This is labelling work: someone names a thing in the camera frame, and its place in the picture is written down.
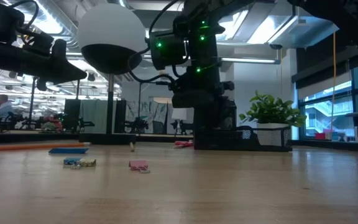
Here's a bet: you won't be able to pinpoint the blue eraser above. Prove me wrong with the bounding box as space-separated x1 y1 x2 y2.
48 147 90 155

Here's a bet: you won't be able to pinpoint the blue binder clip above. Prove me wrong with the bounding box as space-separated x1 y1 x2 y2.
62 157 83 169

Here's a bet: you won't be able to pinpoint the potted green plant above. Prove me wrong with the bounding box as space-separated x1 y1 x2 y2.
239 90 308 147

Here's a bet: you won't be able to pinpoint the black background robot frame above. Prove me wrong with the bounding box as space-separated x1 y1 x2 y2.
29 77 81 130

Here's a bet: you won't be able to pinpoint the orange pencil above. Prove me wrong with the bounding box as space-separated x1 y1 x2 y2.
0 142 91 152

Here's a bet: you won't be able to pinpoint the red handled scissors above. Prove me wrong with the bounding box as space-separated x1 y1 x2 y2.
174 140 195 149

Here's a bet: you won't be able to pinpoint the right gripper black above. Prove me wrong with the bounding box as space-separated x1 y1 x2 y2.
171 70 235 108

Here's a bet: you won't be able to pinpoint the gold binder clip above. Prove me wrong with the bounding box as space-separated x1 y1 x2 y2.
78 158 98 168

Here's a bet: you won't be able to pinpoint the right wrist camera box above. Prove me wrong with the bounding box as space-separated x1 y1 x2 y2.
149 29 188 71

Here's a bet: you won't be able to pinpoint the white globe table lamp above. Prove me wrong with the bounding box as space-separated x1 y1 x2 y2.
76 2 148 146

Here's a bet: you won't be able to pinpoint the person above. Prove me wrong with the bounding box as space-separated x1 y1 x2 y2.
0 94 15 119

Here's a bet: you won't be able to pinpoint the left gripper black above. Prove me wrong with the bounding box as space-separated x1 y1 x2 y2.
0 30 88 91

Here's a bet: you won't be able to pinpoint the black mesh desk organizer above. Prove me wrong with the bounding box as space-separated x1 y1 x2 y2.
193 98 293 152

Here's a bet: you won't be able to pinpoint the green office partition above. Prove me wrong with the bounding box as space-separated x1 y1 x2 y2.
79 99 117 134

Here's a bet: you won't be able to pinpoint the ceiling light tube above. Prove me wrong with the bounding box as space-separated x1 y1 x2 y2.
219 57 281 65

